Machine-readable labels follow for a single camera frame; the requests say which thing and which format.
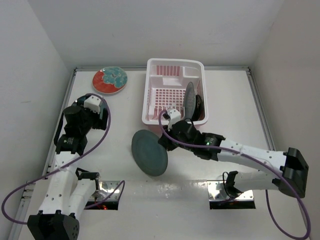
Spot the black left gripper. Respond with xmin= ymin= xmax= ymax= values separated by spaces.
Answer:
xmin=77 ymin=99 xmax=108 ymax=134

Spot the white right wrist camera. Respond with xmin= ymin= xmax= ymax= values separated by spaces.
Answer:
xmin=167 ymin=108 xmax=181 ymax=131

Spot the aluminium frame rail left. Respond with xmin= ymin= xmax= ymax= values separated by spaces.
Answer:
xmin=8 ymin=69 xmax=76 ymax=240

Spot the red and teal plate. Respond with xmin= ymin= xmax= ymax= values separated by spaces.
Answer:
xmin=92 ymin=66 xmax=128 ymax=95

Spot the dark teal speckled plate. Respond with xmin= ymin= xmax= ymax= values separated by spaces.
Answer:
xmin=73 ymin=94 xmax=109 ymax=120

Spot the white pink dish rack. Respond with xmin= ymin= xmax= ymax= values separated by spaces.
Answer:
xmin=141 ymin=58 xmax=209 ymax=133

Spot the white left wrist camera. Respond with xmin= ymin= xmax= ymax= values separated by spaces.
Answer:
xmin=83 ymin=95 xmax=102 ymax=115

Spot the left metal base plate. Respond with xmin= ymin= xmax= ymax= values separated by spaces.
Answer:
xmin=87 ymin=180 xmax=122 ymax=205

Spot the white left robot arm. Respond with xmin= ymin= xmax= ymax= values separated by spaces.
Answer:
xmin=27 ymin=103 xmax=108 ymax=240

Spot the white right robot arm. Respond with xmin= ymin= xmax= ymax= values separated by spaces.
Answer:
xmin=158 ymin=120 xmax=309 ymax=199

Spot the grey-green plate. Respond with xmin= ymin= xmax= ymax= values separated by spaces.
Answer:
xmin=183 ymin=82 xmax=198 ymax=121
xmin=131 ymin=129 xmax=168 ymax=177

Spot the black small plate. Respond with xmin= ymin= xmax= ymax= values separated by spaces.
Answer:
xmin=191 ymin=94 xmax=204 ymax=121

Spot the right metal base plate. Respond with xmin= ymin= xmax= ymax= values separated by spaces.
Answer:
xmin=206 ymin=180 xmax=254 ymax=203

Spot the metal base plate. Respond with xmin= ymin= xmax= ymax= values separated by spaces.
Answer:
xmin=206 ymin=180 xmax=254 ymax=203
xmin=87 ymin=180 xmax=122 ymax=205

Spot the aluminium frame rail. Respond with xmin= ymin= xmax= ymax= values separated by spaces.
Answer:
xmin=8 ymin=69 xmax=76 ymax=240
xmin=246 ymin=67 xmax=293 ymax=180

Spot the aluminium frame rail right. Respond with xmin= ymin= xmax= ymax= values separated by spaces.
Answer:
xmin=246 ymin=67 xmax=293 ymax=180

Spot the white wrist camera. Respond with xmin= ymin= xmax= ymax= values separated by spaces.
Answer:
xmin=167 ymin=108 xmax=181 ymax=131
xmin=83 ymin=95 xmax=102 ymax=115

